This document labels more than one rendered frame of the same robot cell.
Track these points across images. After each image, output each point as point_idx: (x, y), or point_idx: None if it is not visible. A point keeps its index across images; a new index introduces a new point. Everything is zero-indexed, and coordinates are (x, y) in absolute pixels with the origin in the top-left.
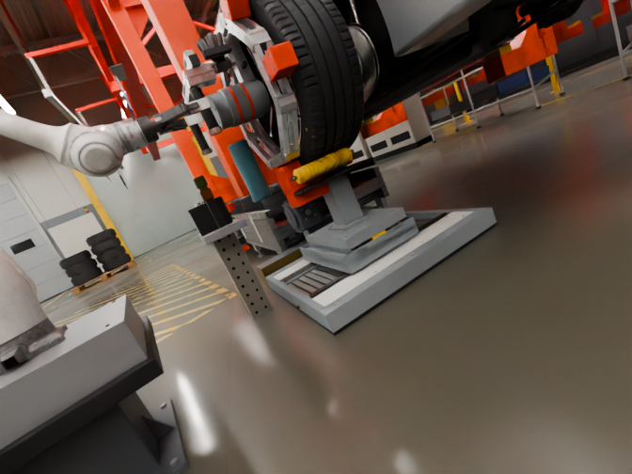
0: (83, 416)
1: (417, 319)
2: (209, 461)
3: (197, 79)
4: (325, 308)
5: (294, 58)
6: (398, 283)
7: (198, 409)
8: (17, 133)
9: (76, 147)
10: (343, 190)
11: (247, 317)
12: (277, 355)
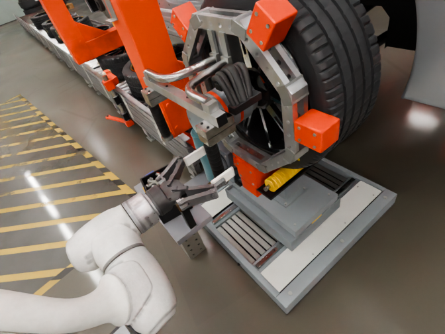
0: None
1: (353, 317)
2: None
3: (218, 138)
4: (281, 295)
5: (337, 136)
6: (330, 267)
7: None
8: (71, 332)
9: (147, 327)
10: None
11: (181, 253)
12: (239, 325)
